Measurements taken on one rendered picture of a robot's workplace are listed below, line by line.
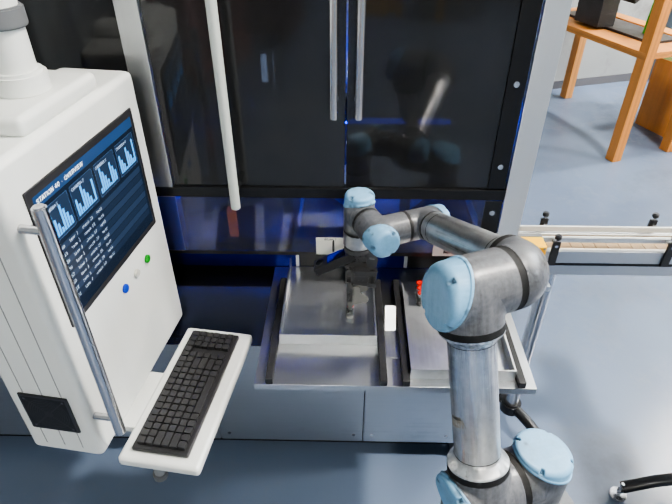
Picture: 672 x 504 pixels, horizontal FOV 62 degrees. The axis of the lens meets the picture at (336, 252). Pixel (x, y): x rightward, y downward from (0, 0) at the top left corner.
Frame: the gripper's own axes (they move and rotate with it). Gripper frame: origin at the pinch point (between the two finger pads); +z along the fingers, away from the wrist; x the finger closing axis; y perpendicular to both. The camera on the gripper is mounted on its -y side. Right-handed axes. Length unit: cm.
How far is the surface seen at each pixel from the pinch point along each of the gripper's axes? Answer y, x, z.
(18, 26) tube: -59, -17, -77
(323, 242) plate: -7.5, 15.0, -10.0
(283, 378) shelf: -16.0, -22.9, 5.5
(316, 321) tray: -8.8, -2.2, 5.2
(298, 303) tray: -14.5, 5.3, 5.2
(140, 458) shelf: -48, -41, 13
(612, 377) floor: 122, 59, 93
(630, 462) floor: 113, 15, 93
